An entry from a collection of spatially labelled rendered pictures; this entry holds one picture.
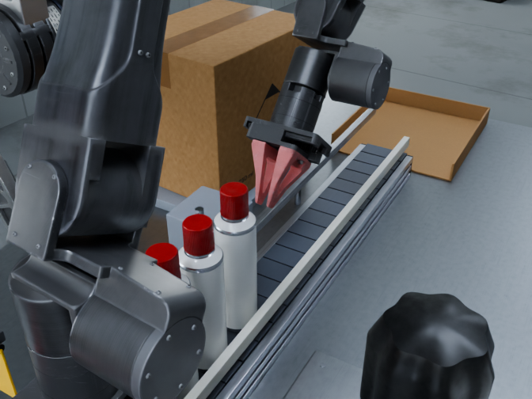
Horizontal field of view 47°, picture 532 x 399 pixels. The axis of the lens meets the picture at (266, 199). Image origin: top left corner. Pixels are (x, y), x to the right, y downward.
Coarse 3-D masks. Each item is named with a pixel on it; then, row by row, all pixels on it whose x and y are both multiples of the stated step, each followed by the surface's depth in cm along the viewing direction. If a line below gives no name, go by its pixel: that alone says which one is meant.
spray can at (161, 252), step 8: (152, 248) 61; (160, 248) 61; (168, 248) 61; (176, 248) 61; (152, 256) 60; (160, 256) 60; (168, 256) 60; (176, 256) 60; (160, 264) 60; (168, 264) 60; (176, 264) 61; (176, 272) 61; (184, 280) 63; (192, 384) 69; (184, 392) 69
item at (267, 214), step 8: (368, 112) 117; (360, 120) 114; (368, 120) 117; (352, 128) 111; (360, 128) 114; (344, 136) 108; (352, 136) 111; (336, 144) 106; (344, 144) 109; (336, 152) 106; (328, 160) 103; (312, 168) 99; (320, 168) 101; (304, 176) 97; (312, 176) 99; (296, 184) 95; (304, 184) 97; (288, 192) 93; (296, 192) 95; (280, 200) 91; (288, 200) 93; (272, 208) 89; (280, 208) 91; (264, 216) 88; (272, 216) 90; (256, 224) 86; (264, 224) 88; (256, 232) 86
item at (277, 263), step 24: (360, 168) 115; (336, 192) 108; (312, 216) 102; (288, 240) 96; (312, 240) 96; (336, 240) 96; (264, 264) 91; (288, 264) 91; (264, 288) 87; (240, 360) 76
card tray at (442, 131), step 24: (408, 96) 149; (432, 96) 146; (384, 120) 143; (408, 120) 143; (432, 120) 143; (456, 120) 143; (480, 120) 135; (384, 144) 133; (432, 144) 133; (456, 144) 133; (432, 168) 124; (456, 168) 122
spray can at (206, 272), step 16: (192, 224) 65; (208, 224) 65; (192, 240) 64; (208, 240) 65; (192, 256) 66; (208, 256) 66; (192, 272) 66; (208, 272) 66; (208, 288) 67; (224, 288) 70; (208, 304) 68; (224, 304) 71; (208, 320) 70; (224, 320) 72; (208, 336) 71; (224, 336) 73; (208, 352) 72; (208, 368) 74
